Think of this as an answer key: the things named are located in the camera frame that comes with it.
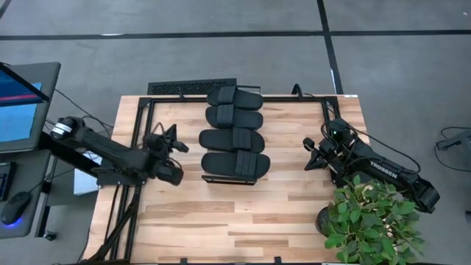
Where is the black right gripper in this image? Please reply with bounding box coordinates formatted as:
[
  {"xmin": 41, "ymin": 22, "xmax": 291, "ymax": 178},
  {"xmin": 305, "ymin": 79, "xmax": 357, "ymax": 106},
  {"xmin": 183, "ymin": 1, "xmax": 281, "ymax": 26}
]
[{"xmin": 303, "ymin": 137, "xmax": 341, "ymax": 173}]

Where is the wooden shelf black metal frame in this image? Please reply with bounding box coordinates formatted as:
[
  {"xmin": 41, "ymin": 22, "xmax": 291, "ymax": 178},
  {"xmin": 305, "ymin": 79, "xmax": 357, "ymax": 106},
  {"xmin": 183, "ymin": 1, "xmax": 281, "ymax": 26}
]
[{"xmin": 201, "ymin": 85, "xmax": 261, "ymax": 186}]

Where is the grey floor stand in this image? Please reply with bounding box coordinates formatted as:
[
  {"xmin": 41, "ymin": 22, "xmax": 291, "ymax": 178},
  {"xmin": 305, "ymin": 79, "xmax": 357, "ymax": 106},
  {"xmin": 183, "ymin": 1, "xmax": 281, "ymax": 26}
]
[{"xmin": 433, "ymin": 127, "xmax": 471, "ymax": 173}]

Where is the grey desk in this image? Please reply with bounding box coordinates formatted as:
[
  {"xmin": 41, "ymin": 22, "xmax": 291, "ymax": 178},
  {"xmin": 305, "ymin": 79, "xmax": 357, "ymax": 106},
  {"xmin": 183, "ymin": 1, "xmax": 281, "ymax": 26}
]
[{"xmin": 0, "ymin": 149, "xmax": 52, "ymax": 240}]

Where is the computer monitor blue screen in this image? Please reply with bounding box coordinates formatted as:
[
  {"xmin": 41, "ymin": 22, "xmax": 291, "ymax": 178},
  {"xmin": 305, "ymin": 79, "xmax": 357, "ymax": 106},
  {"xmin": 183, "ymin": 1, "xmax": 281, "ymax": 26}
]
[{"xmin": 0, "ymin": 61, "xmax": 62, "ymax": 154}]

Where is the black cable loop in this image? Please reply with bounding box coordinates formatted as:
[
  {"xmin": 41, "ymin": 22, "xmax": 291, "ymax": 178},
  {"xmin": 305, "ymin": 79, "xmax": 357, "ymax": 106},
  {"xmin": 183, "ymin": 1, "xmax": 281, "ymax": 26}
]
[{"xmin": 291, "ymin": 83, "xmax": 306, "ymax": 100}]

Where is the potted green leafy plant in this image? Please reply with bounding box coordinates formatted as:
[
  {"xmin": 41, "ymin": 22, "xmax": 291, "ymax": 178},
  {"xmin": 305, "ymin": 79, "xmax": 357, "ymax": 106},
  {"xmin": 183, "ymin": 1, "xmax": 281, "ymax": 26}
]
[{"xmin": 315, "ymin": 174, "xmax": 427, "ymax": 265}]

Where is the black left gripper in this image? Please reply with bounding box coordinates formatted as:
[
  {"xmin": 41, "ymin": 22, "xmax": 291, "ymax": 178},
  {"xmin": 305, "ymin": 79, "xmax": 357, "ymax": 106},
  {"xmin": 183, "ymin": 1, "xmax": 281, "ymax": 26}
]
[{"xmin": 145, "ymin": 124, "xmax": 190, "ymax": 155}]

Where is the black keyboard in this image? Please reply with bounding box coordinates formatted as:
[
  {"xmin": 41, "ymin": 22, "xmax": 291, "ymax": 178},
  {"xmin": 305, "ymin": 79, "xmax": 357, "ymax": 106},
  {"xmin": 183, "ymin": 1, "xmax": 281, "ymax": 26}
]
[
  {"xmin": 146, "ymin": 77, "xmax": 238, "ymax": 96},
  {"xmin": 0, "ymin": 161, "xmax": 17, "ymax": 202}
]

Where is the black rubber slide sandal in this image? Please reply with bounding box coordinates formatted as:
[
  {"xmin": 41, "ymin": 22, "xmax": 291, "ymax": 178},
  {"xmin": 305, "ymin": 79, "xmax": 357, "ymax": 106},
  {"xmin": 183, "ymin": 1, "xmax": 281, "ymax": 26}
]
[
  {"xmin": 198, "ymin": 127, "xmax": 266, "ymax": 154},
  {"xmin": 206, "ymin": 85, "xmax": 264, "ymax": 110},
  {"xmin": 205, "ymin": 104, "xmax": 264, "ymax": 130},
  {"xmin": 200, "ymin": 149, "xmax": 272, "ymax": 180}
]

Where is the black computer mouse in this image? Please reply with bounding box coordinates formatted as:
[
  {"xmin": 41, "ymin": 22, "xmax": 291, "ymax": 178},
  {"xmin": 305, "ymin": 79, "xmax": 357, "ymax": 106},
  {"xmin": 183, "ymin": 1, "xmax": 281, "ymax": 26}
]
[{"xmin": 0, "ymin": 191, "xmax": 32, "ymax": 226}]

